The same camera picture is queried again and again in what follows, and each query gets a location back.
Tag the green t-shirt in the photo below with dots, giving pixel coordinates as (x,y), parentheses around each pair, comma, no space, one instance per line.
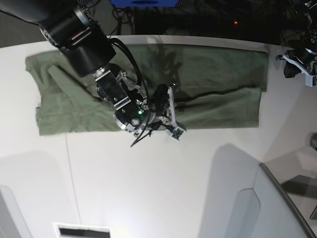
(216,88)

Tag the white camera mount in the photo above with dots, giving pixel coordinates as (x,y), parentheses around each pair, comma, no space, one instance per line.
(174,129)
(310,71)

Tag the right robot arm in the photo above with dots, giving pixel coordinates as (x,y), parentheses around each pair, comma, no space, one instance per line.
(69,26)

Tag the blue box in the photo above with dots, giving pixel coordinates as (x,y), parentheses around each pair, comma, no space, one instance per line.
(144,3)

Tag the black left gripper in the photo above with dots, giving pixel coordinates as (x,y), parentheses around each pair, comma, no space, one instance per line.
(304,56)

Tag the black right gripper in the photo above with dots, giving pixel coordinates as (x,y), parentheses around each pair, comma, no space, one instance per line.
(159,111)

